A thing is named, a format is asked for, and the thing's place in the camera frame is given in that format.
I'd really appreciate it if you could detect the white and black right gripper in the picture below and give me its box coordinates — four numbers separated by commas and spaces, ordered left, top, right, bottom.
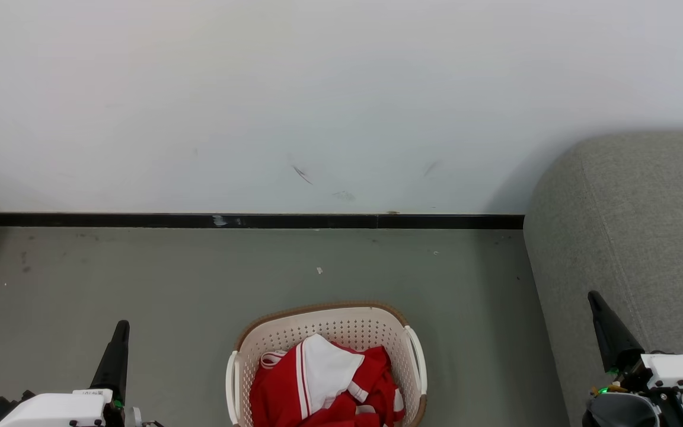
588, 290, 683, 417

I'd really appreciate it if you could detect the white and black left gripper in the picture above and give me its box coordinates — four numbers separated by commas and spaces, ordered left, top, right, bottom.
0, 320, 131, 427

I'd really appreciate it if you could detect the red jersey with white sleeve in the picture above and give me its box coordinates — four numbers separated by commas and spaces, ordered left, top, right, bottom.
250, 333, 378, 427

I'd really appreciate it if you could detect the grey fabric sofa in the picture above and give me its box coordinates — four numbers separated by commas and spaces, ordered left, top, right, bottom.
524, 130, 683, 427

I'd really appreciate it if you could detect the cream perforated plastic laundry basket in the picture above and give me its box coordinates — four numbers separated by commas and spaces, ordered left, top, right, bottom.
225, 301, 428, 427

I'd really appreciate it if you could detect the black wall baseboard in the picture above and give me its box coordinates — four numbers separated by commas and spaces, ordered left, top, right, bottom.
0, 212, 525, 230

